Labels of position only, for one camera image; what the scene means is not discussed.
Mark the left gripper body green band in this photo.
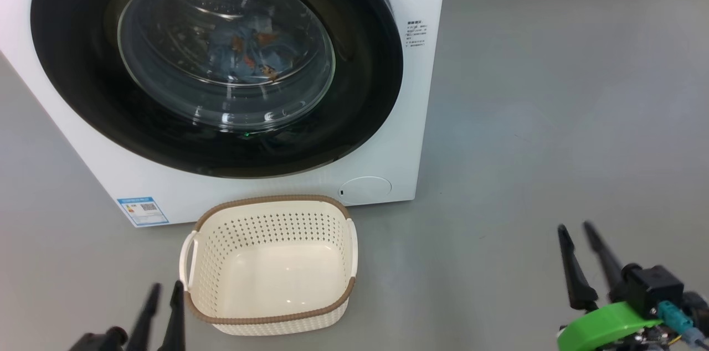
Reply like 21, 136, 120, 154
69, 327, 129, 351

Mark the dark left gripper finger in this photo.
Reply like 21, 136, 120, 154
159, 280, 187, 351
126, 283, 162, 351

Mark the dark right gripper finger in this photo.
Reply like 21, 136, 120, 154
557, 223, 599, 311
582, 220, 626, 291

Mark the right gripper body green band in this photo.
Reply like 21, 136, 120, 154
556, 301, 674, 351

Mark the black round glass washer door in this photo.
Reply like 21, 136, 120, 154
30, 0, 404, 179

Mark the blue cartoon print garment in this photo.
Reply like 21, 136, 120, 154
207, 14, 295, 84

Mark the cream perforated laundry basket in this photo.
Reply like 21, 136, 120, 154
178, 194, 359, 337

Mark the white front-load washing machine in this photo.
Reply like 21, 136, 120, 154
0, 0, 450, 228

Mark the blue energy label sticker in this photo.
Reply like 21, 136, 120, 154
117, 196, 170, 228

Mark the round washer filter cover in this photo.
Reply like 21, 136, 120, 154
338, 175, 393, 204

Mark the teal cable connector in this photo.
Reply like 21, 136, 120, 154
657, 301, 694, 336

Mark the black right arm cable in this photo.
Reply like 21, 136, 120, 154
681, 291, 709, 351

